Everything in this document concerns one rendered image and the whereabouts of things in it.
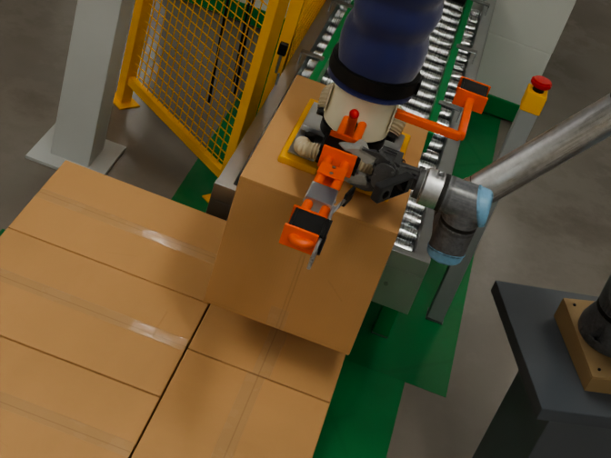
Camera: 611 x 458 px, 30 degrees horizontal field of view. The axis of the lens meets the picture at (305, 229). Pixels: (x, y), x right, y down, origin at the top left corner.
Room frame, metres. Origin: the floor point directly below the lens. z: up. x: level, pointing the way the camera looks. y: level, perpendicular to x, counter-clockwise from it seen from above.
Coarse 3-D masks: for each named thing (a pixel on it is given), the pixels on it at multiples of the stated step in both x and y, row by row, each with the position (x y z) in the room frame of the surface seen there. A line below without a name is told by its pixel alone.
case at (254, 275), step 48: (288, 96) 2.73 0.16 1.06; (240, 192) 2.27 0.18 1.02; (288, 192) 2.27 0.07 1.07; (240, 240) 2.27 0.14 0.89; (336, 240) 2.26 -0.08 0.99; (384, 240) 2.26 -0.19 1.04; (240, 288) 2.27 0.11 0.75; (288, 288) 2.26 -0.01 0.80; (336, 288) 2.26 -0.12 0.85; (336, 336) 2.26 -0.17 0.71
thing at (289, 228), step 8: (296, 208) 1.98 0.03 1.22; (304, 208) 1.99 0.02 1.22; (296, 216) 1.96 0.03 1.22; (304, 216) 1.96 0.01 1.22; (312, 216) 1.97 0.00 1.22; (320, 216) 1.98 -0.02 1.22; (288, 224) 1.92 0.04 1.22; (296, 224) 1.93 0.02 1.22; (304, 224) 1.94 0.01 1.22; (312, 224) 1.95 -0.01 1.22; (320, 224) 1.96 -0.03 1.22; (288, 232) 1.91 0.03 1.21; (296, 232) 1.91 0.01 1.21; (304, 232) 1.91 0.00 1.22; (312, 232) 1.92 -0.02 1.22; (320, 232) 1.93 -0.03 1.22; (280, 240) 1.91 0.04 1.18; (288, 240) 1.91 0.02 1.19; (312, 240) 1.91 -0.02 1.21; (296, 248) 1.91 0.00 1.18; (312, 248) 1.91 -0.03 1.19
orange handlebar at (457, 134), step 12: (468, 108) 2.73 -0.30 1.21; (408, 120) 2.58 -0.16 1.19; (420, 120) 2.58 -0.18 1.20; (468, 120) 2.67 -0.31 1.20; (360, 132) 2.42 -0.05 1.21; (444, 132) 2.57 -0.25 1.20; (456, 132) 2.58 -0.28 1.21; (324, 168) 2.19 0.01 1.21; (336, 168) 2.21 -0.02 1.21; (324, 180) 2.19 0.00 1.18; (336, 180) 2.17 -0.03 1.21; (312, 204) 2.05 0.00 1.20; (300, 240) 1.90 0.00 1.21
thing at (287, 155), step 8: (312, 104) 2.70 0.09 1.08; (304, 112) 2.64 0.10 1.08; (312, 112) 2.64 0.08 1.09; (320, 112) 2.62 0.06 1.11; (304, 120) 2.59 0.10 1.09; (296, 128) 2.54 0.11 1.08; (296, 136) 2.50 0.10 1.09; (312, 136) 2.48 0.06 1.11; (320, 136) 2.54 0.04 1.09; (288, 144) 2.45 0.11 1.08; (288, 152) 2.41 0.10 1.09; (280, 160) 2.39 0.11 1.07; (288, 160) 2.39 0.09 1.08; (296, 160) 2.39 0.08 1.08; (304, 160) 2.41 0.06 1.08; (312, 160) 2.41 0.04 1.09; (304, 168) 2.39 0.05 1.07; (312, 168) 2.39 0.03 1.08
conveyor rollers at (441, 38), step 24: (336, 24) 4.46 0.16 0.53; (456, 24) 4.88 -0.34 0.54; (432, 48) 4.53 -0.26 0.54; (312, 72) 3.93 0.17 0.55; (432, 72) 4.29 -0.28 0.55; (456, 72) 4.36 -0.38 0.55; (432, 96) 4.08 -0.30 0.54; (432, 144) 3.72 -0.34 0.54; (408, 216) 3.18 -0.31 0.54; (408, 240) 3.08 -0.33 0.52
